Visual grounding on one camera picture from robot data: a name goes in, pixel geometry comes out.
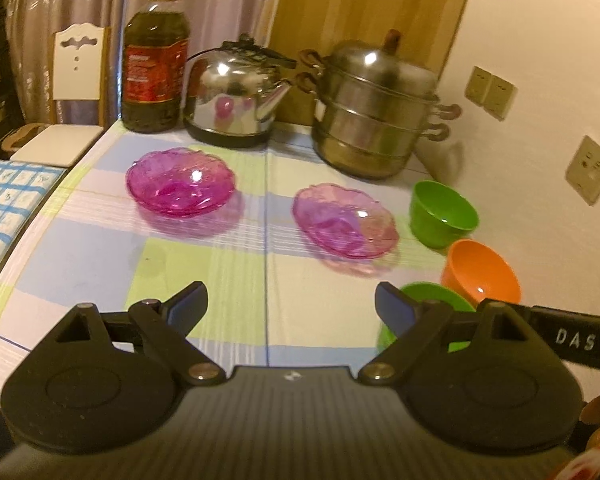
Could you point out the white wooden chair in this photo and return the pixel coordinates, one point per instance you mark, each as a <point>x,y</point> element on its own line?
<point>77,101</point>

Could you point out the stainless steel steamer pot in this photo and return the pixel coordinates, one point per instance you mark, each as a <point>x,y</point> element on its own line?
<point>371,107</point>

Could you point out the cooking oil bottle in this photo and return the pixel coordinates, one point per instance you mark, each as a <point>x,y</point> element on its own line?
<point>154,55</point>

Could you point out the pink sheer curtain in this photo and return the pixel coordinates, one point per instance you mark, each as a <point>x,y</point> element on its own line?
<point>31,23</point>

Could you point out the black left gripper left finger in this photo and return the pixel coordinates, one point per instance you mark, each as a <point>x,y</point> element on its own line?
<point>143,346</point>

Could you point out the dark magenta glass dish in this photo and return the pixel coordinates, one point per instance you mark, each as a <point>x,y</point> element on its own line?
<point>180,182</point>

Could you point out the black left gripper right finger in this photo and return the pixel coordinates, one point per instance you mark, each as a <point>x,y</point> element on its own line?
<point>423,328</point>

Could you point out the orange plastic bowl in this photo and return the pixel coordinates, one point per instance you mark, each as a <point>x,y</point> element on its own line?
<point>475,272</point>

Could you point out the person's right hand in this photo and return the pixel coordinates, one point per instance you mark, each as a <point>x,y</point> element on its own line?
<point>590,415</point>

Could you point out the stainless steel kettle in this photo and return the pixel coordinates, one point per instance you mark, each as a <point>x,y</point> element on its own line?
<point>233,92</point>

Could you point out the blue white checked cloth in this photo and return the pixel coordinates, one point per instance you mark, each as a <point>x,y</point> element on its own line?
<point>23,187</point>

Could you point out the large green plastic bowl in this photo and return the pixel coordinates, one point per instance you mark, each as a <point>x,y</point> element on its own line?
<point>424,291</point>

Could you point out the beige double wall switch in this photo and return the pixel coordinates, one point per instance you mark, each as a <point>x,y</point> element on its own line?
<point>492,93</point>

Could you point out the beige wall socket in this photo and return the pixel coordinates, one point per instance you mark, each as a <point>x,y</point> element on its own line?
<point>583,172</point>

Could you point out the light pink glass dish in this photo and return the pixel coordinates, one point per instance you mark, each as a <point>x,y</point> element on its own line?
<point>345,222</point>

